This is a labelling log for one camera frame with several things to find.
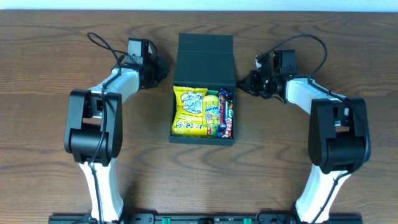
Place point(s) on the yellow Mentos gum bottle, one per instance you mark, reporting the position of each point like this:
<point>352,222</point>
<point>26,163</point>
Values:
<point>211,110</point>

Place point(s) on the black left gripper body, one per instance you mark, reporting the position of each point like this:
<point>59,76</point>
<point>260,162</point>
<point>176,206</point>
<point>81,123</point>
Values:
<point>158,70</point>

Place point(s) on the purple Dairy Milk bar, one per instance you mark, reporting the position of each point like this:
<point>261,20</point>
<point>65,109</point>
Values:
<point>223,96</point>

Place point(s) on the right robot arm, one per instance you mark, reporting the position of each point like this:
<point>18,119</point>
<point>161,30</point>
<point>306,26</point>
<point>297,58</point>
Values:
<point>338,138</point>

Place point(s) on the blue Oreo cookie pack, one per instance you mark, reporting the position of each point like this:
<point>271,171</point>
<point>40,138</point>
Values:
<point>219,134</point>

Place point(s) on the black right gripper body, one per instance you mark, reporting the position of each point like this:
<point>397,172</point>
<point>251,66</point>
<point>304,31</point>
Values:
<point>252,83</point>

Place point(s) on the dark green box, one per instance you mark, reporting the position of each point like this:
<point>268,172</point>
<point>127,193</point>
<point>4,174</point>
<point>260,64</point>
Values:
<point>205,61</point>

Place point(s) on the green red KitKat Milo bar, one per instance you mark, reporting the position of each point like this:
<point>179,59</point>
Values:
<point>227,133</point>

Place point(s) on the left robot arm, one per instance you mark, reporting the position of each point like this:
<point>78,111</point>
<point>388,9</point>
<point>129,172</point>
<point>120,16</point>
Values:
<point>94,126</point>

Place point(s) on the green Haribo gummy bag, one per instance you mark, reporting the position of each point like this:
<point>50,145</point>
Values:
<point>211,129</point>

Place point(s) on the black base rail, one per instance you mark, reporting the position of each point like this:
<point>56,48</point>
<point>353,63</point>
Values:
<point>149,218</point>

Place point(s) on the yellow Hacks candy bag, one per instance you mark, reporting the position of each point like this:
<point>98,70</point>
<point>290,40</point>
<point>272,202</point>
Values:
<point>188,120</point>

